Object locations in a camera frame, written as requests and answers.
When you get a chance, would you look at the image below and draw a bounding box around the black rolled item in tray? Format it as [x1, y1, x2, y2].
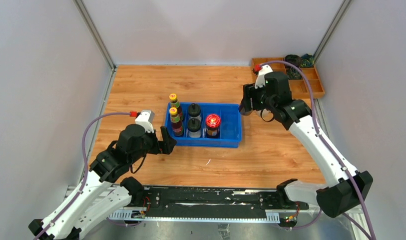
[284, 54, 302, 68]

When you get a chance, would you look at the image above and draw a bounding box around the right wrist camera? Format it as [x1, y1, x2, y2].
[254, 64, 273, 89]

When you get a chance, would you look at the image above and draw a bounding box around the green patterned rolled cloth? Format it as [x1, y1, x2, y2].
[287, 67, 302, 80]

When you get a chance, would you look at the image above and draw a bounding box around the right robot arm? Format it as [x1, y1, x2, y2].
[239, 71, 373, 218]

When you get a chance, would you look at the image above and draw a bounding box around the sauce bottle yellow cap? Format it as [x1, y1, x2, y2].
[169, 93, 184, 121]
[169, 107, 184, 137]

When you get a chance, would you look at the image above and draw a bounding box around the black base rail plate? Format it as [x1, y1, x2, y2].
[109, 186, 309, 224]

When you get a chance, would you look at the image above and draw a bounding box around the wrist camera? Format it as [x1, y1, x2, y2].
[254, 64, 273, 89]
[135, 110, 155, 133]

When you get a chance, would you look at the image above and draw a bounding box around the blue plastic divided bin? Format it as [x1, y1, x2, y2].
[164, 102, 242, 148]

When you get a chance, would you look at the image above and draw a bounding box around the red lid sauce jar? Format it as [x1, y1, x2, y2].
[205, 113, 221, 139]

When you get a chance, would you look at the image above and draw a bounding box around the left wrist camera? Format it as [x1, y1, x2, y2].
[135, 110, 155, 133]

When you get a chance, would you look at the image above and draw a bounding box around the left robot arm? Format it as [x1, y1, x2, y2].
[28, 124, 177, 240]

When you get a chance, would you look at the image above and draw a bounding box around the dark green rolled cloth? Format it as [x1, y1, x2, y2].
[300, 53, 315, 68]

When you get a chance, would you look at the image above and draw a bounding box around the black cap spice shaker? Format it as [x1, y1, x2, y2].
[187, 118, 202, 138]
[187, 103, 202, 121]

